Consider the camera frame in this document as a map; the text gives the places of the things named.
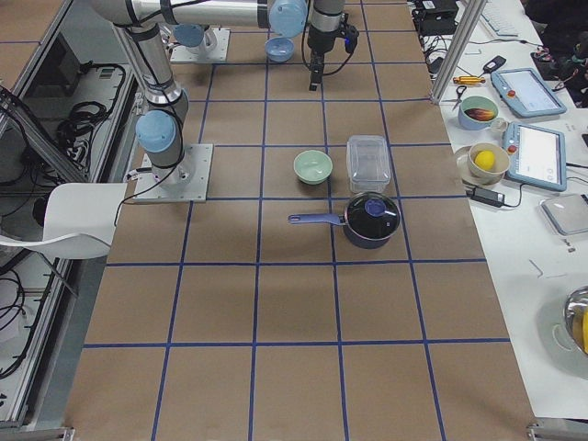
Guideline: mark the steel mixing bowl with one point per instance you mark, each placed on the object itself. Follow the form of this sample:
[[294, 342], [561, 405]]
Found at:
[[570, 333]]

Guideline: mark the black power adapter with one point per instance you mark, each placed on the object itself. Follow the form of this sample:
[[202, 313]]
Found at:
[[486, 196]]

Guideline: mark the near blue teach pendant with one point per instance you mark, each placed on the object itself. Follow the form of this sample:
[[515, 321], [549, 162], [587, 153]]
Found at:
[[537, 156]]

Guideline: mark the orange handled tool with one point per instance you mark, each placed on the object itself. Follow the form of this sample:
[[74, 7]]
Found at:
[[468, 80]]

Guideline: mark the aluminium frame post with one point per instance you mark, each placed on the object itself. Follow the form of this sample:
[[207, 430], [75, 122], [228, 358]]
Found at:
[[468, 22]]

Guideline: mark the green bowl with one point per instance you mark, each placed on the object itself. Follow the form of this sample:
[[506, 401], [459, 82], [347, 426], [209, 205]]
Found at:
[[312, 167]]

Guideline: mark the clear plastic food container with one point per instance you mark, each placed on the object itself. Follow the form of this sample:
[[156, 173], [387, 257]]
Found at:
[[368, 163]]

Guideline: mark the blue teach pendant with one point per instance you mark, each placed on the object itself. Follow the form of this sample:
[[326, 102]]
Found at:
[[537, 156], [526, 94]]

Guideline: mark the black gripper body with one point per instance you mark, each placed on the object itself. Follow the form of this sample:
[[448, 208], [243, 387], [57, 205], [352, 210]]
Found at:
[[320, 43]]

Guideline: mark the blue saucepan with lid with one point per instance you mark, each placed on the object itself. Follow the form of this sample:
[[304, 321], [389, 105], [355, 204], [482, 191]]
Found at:
[[369, 219]]

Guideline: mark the blue bowl with fruit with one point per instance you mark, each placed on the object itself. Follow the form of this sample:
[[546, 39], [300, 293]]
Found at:
[[477, 113]]

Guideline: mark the beige bowl with lemon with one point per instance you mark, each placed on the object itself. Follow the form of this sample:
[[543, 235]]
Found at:
[[502, 161]]

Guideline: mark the yellow lemon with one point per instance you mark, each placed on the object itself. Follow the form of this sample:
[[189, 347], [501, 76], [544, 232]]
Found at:
[[485, 160]]

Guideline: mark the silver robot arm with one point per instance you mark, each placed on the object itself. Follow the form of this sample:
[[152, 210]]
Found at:
[[286, 18], [137, 24]]

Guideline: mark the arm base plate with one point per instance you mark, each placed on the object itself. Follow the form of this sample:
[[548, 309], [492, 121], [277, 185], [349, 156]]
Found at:
[[212, 49], [188, 182]]

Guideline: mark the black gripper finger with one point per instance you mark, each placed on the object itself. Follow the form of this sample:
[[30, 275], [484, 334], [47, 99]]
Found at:
[[316, 67]]

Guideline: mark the far blue teach pendant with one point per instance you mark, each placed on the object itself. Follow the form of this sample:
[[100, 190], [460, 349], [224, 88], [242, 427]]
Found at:
[[526, 94]]

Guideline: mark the white chair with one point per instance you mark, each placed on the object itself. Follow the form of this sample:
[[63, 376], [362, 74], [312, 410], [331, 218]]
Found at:
[[79, 221]]

